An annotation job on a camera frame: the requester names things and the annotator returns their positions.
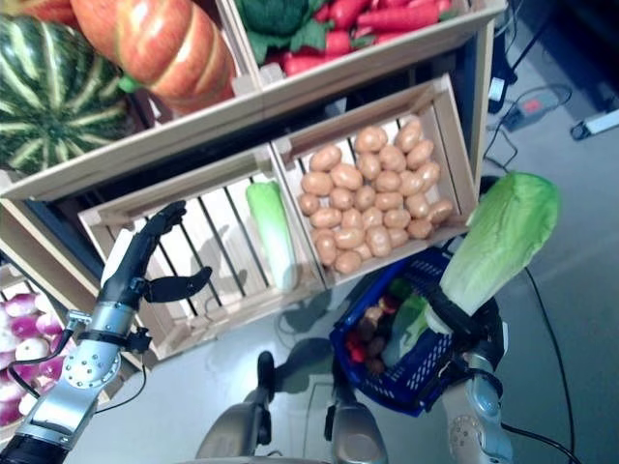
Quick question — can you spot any dark green leafy broccoli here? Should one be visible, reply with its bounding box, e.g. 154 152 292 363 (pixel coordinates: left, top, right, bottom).
234 0 335 67

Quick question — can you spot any light wooden shelf frame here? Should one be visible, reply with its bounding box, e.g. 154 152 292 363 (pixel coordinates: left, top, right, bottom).
0 21 497 362

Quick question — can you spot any silver left robot leg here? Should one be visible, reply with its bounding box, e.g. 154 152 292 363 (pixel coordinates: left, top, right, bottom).
195 350 278 460

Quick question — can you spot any grey power strip red switch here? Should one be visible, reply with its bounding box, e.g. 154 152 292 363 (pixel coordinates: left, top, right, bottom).
502 94 558 131

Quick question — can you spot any large round orange pumpkin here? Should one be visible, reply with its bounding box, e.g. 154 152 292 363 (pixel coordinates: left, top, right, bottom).
18 0 78 25

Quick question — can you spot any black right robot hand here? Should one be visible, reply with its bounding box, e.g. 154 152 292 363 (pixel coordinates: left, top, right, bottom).
425 282 507 360

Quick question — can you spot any white flat floor device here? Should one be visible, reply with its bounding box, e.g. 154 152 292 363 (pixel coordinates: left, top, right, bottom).
570 113 619 141

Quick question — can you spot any orange red carrot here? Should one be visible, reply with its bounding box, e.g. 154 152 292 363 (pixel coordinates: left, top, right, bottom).
282 50 335 77
356 4 444 33
332 0 373 29

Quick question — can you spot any elongated orange pumpkin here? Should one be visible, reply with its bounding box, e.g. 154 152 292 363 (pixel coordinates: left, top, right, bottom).
70 0 238 103

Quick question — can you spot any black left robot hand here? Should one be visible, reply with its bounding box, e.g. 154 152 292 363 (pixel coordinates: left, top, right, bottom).
99 200 214 315

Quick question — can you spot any green bell pepper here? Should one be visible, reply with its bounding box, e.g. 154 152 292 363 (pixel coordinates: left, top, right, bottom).
389 277 415 301

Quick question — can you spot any blue plastic shopping basket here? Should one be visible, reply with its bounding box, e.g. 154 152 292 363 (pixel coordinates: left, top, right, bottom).
329 246 485 417

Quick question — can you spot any green striped pumpkin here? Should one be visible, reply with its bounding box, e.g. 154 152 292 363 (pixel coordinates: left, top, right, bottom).
0 14 132 175

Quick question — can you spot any red tomato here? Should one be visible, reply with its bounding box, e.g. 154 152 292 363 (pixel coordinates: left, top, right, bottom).
345 333 368 363

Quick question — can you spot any green white napa cabbage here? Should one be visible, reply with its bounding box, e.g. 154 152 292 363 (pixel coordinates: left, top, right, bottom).
381 294 439 369
427 171 562 334
245 181 299 291

